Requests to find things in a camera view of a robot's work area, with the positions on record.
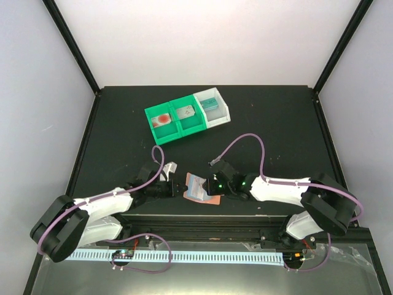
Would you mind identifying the pink leather card holder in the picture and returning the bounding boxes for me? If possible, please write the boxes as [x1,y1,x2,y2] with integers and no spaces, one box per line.
[183,173,221,205]

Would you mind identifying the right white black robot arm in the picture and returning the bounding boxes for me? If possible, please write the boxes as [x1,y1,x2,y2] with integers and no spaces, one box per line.
[202,160,359,250]

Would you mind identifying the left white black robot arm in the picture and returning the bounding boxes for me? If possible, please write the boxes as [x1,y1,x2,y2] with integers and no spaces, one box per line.
[29,162,187,262]

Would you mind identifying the red white credit card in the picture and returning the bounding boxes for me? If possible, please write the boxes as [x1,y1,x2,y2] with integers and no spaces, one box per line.
[151,113,172,128]

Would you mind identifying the silver pagoda credit card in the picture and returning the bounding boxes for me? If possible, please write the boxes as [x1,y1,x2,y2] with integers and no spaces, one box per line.
[176,105,195,120]

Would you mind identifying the teal credit card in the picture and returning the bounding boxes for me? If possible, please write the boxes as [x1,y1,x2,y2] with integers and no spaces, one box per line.
[200,97,219,111]

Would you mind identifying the left green bin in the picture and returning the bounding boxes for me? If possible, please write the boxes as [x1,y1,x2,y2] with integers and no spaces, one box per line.
[144,102,182,145]

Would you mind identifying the green bin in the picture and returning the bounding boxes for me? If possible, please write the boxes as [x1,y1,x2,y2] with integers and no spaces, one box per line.
[169,95,206,137]
[144,102,182,145]

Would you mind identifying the middle green bin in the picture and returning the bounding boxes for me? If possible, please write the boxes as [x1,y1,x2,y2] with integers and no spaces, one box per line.
[169,95,206,137]

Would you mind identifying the white bin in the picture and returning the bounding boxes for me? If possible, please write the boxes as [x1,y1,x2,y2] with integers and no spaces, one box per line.
[193,87,231,128]

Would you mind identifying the left electronics board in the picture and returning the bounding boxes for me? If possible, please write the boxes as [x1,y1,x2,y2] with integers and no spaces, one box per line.
[112,250,134,259]

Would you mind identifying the electronics board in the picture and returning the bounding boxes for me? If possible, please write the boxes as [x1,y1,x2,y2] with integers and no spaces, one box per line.
[112,250,134,259]
[282,252,314,262]

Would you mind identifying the right electronics board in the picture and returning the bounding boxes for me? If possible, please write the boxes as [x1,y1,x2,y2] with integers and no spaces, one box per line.
[282,252,314,262]

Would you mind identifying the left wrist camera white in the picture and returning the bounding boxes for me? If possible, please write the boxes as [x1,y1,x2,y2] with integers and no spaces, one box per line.
[160,162,177,181]

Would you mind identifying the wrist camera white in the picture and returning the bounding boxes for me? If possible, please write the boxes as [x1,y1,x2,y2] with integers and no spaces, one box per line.
[160,162,177,181]
[209,157,221,166]

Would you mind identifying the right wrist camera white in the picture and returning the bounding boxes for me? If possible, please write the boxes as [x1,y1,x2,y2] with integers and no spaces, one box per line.
[209,157,221,166]

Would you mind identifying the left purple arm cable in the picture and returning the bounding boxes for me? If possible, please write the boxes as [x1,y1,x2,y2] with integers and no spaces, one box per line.
[37,146,165,254]

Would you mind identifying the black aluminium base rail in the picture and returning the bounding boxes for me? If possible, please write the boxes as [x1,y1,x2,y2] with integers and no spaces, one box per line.
[45,214,372,246]

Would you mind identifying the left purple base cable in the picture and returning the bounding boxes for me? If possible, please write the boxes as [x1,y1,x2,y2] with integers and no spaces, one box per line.
[110,232,173,273]

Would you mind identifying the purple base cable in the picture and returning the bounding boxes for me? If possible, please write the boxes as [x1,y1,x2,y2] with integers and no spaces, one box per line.
[284,233,332,273]
[110,232,173,273]

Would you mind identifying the white slotted cable duct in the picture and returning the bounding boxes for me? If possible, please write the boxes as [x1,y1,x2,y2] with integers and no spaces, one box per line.
[67,249,284,266]

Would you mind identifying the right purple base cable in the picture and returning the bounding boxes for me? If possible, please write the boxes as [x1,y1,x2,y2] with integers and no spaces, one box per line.
[284,233,332,273]

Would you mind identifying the left black frame post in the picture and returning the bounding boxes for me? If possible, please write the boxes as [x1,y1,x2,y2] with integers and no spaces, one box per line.
[42,0,101,95]

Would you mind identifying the black frame post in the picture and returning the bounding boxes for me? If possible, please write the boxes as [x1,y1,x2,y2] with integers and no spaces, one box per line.
[313,0,373,95]
[42,0,101,95]

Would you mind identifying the right black frame post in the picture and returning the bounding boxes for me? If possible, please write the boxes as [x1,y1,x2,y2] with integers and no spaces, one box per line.
[313,0,373,95]

